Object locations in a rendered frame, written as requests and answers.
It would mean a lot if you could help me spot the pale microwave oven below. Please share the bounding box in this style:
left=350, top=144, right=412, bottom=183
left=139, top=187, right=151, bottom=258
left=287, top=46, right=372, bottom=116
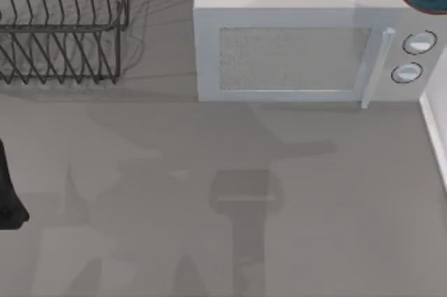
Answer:
left=193, top=0, right=441, bottom=109

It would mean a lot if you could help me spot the white microwave knob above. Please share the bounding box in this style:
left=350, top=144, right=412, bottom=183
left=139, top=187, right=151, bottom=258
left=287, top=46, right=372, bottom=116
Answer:
left=402, top=30, right=438, bottom=56
left=390, top=61, right=424, bottom=85

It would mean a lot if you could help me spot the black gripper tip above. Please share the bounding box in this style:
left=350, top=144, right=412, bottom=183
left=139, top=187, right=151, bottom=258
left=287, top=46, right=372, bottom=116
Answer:
left=0, top=140, right=30, bottom=231

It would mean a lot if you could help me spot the microwave door handle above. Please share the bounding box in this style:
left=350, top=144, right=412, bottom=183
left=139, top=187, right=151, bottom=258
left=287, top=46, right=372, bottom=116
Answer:
left=360, top=27, right=396, bottom=109

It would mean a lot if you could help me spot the dark wire dish rack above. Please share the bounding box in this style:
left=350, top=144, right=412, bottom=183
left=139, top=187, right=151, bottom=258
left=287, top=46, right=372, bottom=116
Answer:
left=0, top=0, right=133, bottom=85

